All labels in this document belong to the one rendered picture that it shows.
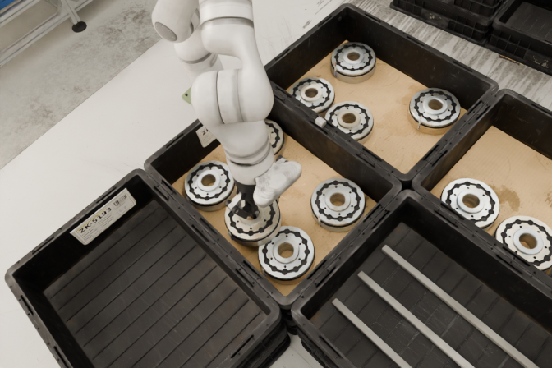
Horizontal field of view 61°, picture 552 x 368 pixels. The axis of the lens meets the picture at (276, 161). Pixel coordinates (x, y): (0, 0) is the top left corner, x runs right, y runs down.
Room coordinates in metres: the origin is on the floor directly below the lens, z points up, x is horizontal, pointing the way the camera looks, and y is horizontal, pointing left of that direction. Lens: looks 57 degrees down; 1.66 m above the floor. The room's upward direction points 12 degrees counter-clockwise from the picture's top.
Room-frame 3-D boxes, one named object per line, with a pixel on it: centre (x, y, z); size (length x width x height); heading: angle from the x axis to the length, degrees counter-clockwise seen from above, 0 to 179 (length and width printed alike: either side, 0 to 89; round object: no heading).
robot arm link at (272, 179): (0.40, 0.03, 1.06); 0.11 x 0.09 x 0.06; 34
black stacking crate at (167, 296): (0.28, 0.27, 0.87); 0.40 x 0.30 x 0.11; 35
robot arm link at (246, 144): (0.42, 0.05, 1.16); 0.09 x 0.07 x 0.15; 81
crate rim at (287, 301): (0.45, 0.02, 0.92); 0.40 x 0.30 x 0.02; 35
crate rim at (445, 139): (0.62, -0.22, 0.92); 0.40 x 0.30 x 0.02; 35
